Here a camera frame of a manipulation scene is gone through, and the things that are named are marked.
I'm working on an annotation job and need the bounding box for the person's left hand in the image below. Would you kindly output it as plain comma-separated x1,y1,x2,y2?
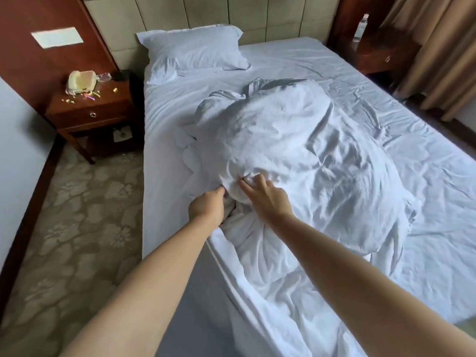
187,185,228,227

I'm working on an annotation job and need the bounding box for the person's right hand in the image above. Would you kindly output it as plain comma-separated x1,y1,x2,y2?
238,174,295,226

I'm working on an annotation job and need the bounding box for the white duvet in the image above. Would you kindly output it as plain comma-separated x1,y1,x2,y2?
175,78,423,357

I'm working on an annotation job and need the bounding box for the white bed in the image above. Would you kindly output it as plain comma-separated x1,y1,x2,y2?
142,36,476,357

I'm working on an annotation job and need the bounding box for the person's right forearm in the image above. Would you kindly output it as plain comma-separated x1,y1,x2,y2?
269,213,476,357

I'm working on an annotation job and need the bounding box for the person's left forearm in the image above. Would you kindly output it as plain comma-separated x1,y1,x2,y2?
59,215,220,357

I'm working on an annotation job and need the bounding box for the wooden nightstand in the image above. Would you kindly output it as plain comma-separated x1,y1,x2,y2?
336,27,421,77
44,79,140,165

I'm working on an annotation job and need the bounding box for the white pillow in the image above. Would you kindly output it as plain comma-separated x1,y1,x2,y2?
135,24,252,86

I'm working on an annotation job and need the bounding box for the scatter of small coloured pieces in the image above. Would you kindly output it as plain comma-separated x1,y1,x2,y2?
61,87,119,105

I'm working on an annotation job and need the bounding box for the beige telephone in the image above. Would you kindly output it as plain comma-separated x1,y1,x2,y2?
66,70,98,96

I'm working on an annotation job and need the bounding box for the clear water bottle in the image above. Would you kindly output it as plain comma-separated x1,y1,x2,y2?
352,13,370,43

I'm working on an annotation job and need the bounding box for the beige padded headboard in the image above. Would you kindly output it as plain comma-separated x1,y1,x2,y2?
81,0,342,77

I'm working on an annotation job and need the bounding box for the beige curtain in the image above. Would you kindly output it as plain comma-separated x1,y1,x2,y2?
379,0,476,122

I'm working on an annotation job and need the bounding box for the white wall switch panel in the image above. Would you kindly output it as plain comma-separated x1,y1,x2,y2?
31,27,84,49

